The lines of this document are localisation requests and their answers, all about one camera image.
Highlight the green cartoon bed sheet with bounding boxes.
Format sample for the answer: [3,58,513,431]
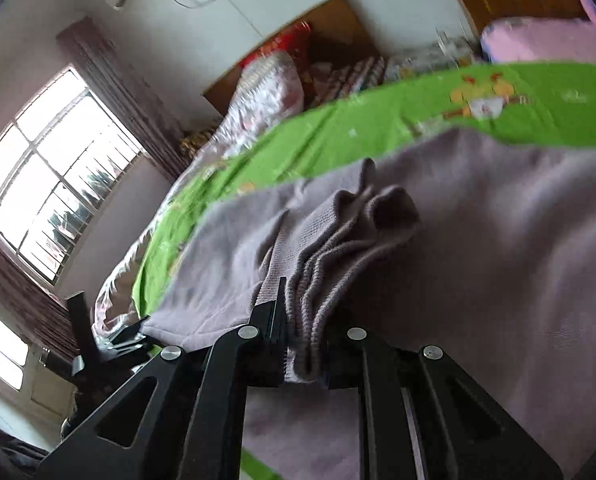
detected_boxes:
[129,62,596,480]

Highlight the checkered bed sheet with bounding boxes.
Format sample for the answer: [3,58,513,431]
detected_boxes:
[309,56,387,108]

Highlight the yellow patterned blanket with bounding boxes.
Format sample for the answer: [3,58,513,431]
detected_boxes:
[179,127,217,159]

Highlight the pink bed sheet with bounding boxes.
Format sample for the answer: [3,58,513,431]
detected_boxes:
[480,0,596,64]

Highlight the bright window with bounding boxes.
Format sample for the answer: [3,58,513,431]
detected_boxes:
[0,66,142,285]

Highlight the red pillow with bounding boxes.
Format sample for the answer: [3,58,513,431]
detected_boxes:
[238,21,311,68]

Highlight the lilac grey pants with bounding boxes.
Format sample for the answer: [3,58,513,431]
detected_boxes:
[144,128,596,479]

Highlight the plain wooden headboard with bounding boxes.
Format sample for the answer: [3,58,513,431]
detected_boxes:
[203,0,380,115]

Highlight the black chair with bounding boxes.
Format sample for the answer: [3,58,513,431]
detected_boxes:
[66,292,153,388]

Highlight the dark maroon curtain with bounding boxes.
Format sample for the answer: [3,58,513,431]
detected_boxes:
[0,16,188,360]

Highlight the nightstand with floral cloth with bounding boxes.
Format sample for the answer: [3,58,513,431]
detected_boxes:
[385,34,481,82]

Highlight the pink floral quilt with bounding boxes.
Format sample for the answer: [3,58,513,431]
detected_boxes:
[92,51,304,347]

